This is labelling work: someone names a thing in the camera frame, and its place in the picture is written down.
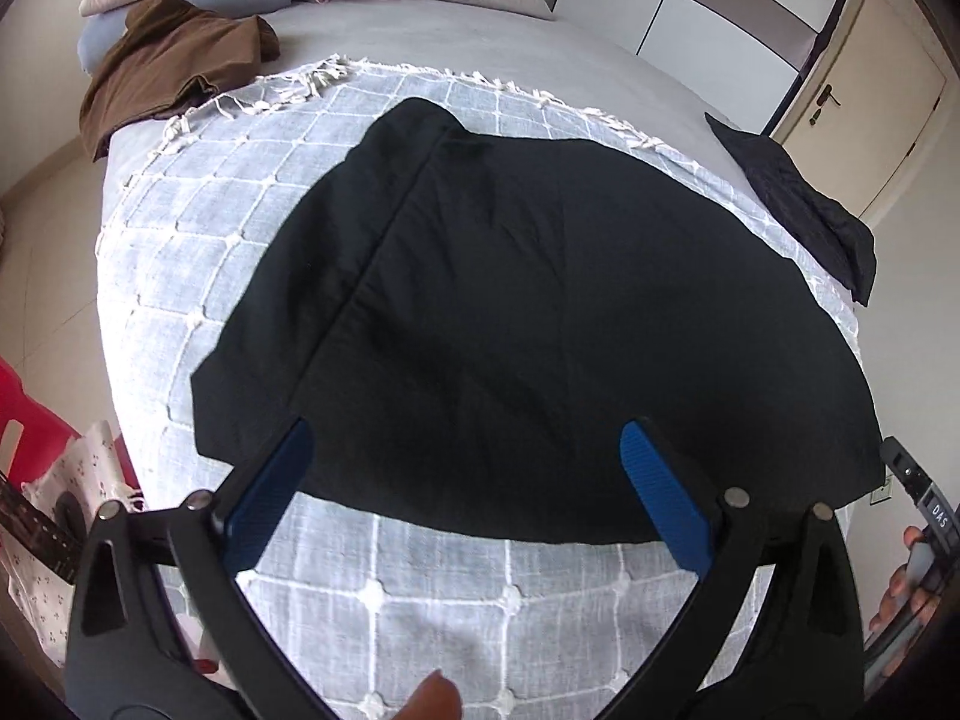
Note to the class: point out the dark quilted garment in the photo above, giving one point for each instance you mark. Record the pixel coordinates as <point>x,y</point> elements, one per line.
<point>795,202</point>

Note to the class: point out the black ribbed object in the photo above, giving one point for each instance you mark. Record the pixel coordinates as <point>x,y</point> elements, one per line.
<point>37,532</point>

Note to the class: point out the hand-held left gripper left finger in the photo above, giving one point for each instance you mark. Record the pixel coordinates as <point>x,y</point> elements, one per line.
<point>270,495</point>

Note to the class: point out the brown garment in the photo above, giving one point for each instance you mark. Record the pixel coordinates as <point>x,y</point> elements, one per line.
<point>172,52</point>

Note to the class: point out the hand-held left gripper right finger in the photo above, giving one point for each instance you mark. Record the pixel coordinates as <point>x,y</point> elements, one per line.
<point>664,495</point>

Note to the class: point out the white dotted cloth bag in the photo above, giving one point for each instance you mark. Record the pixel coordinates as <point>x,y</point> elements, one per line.
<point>52,604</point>

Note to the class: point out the person's right hand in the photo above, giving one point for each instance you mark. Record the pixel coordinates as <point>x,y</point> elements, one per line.
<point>900,592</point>

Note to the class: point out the cream door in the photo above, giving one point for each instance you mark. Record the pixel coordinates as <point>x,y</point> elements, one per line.
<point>870,105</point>

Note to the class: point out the wardrobe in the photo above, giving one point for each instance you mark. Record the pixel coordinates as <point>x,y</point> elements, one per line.
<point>697,7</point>

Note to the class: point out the black padded jacket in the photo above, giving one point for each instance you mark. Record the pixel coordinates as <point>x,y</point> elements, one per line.
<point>525,315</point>

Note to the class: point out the red plastic chair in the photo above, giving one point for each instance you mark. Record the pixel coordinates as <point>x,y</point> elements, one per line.
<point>30,405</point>

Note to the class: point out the person's left hand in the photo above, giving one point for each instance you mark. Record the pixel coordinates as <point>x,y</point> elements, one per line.
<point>431,701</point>

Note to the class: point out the grey-blue folded blanket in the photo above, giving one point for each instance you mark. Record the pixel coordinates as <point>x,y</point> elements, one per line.
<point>262,4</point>

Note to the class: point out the checked fringed blanket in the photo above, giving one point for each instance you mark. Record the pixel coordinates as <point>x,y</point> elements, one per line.
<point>210,240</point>

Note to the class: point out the wall socket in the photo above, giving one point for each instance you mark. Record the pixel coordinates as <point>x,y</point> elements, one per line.
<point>882,492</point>

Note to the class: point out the bed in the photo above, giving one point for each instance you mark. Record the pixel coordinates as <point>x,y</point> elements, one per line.
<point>487,45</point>

